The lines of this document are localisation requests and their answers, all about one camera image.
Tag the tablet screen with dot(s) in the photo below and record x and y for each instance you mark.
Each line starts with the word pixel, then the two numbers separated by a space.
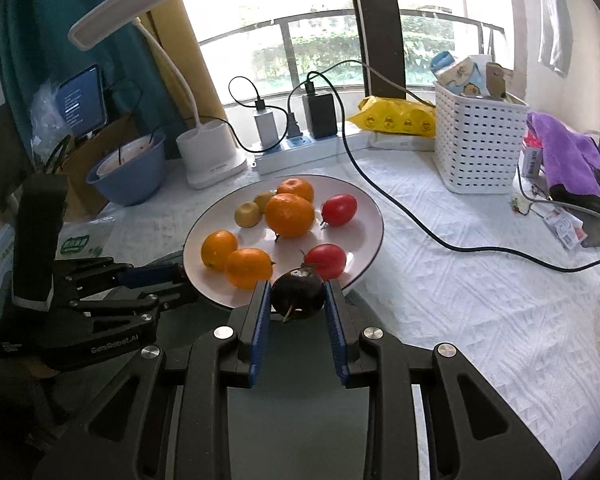
pixel 81 103

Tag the pink bowl in basin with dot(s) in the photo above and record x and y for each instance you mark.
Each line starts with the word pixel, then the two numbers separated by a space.
pixel 123 155

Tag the black charger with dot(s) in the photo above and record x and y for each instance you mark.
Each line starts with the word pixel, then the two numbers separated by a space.
pixel 320 112

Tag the yellow curtain left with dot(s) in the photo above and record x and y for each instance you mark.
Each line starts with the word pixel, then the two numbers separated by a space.
pixel 170 26

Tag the red cherry tomato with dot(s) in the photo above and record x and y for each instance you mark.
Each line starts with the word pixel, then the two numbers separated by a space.
pixel 339 210

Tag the yellow small fruit upper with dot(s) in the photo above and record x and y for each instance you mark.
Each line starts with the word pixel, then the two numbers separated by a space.
pixel 262 199

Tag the grey round heating mat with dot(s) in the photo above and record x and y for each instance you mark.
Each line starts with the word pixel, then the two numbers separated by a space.
pixel 298 421

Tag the red tomato middle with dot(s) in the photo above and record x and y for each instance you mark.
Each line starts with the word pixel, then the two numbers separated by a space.
pixel 327 260

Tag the small orange back right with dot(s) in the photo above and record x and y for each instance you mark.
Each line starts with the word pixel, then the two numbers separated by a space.
pixel 297 186

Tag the purple cloth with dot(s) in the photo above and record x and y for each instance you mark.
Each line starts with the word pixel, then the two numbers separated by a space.
pixel 571 160

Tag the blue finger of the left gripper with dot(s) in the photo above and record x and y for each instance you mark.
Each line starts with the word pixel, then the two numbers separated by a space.
pixel 135 318
pixel 105 273

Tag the cardboard box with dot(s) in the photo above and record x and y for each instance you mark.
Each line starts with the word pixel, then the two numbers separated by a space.
pixel 83 200

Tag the teal curtain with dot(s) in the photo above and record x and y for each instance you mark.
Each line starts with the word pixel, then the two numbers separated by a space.
pixel 35 48

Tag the yellow small fruit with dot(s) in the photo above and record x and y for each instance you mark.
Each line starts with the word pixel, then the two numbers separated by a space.
pixel 262 199
pixel 247 215

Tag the dark plum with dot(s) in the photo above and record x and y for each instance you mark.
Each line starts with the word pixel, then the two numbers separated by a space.
pixel 298 294

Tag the white charger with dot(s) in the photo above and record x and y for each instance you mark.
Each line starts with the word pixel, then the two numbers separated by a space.
pixel 266 125

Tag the white round plate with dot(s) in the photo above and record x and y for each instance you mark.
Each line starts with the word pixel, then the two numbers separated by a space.
pixel 360 239

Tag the large orange mandarin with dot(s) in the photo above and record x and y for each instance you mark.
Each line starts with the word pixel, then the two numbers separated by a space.
pixel 289 215

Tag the white desk lamp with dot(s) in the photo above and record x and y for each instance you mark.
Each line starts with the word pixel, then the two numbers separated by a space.
pixel 207 145

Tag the clear plastic bag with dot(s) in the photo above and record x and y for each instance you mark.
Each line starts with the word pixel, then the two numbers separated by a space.
pixel 48 125

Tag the yellow small fruit lower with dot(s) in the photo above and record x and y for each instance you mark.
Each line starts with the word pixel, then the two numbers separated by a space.
pixel 247 215

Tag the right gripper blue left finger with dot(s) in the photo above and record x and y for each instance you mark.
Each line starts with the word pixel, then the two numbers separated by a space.
pixel 251 324

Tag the white power strip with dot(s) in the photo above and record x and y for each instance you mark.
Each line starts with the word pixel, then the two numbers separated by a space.
pixel 298 151

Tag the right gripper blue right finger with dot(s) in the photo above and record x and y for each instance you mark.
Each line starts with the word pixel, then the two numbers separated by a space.
pixel 346 319

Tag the yellow snack bag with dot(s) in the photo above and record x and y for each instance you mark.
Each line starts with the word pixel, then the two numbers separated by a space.
pixel 395 116

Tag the hanging white shirt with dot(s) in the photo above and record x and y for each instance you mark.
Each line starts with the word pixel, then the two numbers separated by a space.
pixel 556 37

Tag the white plastic basket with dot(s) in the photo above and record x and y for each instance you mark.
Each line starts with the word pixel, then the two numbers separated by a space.
pixel 478 142

